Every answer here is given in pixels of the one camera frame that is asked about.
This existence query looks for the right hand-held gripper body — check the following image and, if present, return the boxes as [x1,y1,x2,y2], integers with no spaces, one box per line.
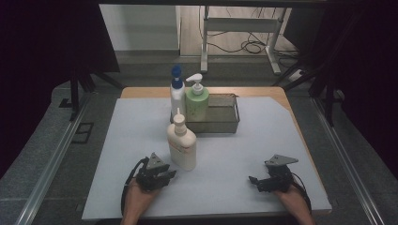
[262,154,299,193]

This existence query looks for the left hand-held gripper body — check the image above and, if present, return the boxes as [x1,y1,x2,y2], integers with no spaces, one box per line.
[135,152,172,192]

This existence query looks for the cream pump bottle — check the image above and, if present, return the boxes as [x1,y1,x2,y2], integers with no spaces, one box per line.
[166,107,198,173]

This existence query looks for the metal mesh basket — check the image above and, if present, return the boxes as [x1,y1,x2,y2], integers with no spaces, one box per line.
[169,92,241,135]

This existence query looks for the green pump bottle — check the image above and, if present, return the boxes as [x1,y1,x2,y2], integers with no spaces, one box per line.
[184,72,210,123]

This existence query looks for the white bottle with blue pump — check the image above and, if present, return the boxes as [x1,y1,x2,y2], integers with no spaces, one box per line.
[169,64,188,122]

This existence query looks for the person's left hand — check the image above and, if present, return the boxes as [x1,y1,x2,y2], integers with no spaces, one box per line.
[122,178,161,217]

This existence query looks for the person's right hand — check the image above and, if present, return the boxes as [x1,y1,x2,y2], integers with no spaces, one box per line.
[273,183,311,217]

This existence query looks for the black metal stand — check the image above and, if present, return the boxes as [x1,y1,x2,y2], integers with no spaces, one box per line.
[69,70,124,122]
[271,59,337,128]

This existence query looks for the white cabinet panel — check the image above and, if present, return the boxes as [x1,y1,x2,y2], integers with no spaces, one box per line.
[99,4,182,52]

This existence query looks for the dark curtain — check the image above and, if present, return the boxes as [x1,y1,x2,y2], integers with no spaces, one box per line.
[283,0,398,173]
[0,0,121,179]

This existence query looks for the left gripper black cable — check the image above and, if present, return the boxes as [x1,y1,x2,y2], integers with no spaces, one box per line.
[120,157,150,218]

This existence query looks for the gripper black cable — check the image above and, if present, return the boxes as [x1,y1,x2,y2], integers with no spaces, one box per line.
[120,157,150,218]
[291,172,313,215]

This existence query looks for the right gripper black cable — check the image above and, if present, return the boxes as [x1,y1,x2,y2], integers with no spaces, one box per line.
[291,172,313,215]

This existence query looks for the aluminium rail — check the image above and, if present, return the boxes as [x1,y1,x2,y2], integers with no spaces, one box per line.
[14,93,92,225]
[312,97,387,225]

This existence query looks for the black floor cables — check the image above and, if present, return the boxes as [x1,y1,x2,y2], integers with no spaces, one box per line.
[206,29,299,62]

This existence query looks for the white desk frame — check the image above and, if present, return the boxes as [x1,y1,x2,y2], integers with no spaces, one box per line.
[200,5,287,76]

